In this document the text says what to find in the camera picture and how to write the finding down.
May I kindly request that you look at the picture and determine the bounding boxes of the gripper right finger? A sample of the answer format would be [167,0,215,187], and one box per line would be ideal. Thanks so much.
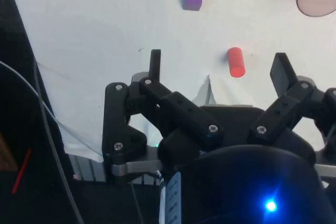
[249,52,336,158]

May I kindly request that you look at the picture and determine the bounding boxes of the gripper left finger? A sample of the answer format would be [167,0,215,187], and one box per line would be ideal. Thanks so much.
[102,49,225,158]

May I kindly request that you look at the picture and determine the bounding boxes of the red cylinder block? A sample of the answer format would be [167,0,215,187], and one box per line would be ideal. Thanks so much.
[227,47,246,78]

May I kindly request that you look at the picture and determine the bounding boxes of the grey cable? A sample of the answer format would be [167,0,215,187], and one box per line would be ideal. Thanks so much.
[34,60,84,224]

